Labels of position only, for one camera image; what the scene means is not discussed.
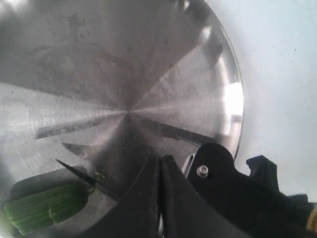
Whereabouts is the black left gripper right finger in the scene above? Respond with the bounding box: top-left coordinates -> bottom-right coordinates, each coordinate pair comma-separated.
160,155 -> 249,238

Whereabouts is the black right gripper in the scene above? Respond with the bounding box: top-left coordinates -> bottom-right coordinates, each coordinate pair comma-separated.
184,143 -> 317,238

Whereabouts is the black kitchen knife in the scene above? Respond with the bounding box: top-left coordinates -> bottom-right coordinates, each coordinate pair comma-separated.
56,159 -> 119,201

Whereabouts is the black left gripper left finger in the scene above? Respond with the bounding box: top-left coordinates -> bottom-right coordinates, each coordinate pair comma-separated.
80,156 -> 160,238

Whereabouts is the green cucumber piece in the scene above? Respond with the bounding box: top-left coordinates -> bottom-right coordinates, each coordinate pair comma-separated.
3,184 -> 95,235

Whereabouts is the round stainless steel plate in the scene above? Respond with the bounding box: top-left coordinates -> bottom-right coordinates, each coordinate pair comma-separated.
0,0 -> 245,238

